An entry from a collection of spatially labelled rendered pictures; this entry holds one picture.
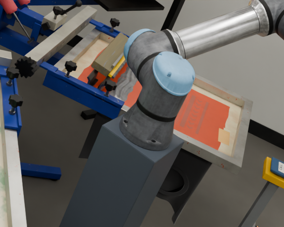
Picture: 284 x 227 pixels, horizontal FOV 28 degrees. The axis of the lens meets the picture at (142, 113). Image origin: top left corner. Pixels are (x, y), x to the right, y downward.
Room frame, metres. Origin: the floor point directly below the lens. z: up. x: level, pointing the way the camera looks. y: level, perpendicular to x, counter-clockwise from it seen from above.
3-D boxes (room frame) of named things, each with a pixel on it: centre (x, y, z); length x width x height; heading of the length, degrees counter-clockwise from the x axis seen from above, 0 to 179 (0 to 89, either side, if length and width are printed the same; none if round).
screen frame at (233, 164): (2.07, -0.03, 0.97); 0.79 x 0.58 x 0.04; 88
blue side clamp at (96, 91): (1.80, 0.23, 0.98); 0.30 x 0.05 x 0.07; 88
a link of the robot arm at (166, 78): (1.35, -0.03, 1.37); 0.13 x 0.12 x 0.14; 36
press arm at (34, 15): (2.09, 0.54, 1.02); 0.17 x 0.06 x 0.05; 88
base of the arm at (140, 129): (1.35, -0.03, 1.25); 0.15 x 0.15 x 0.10
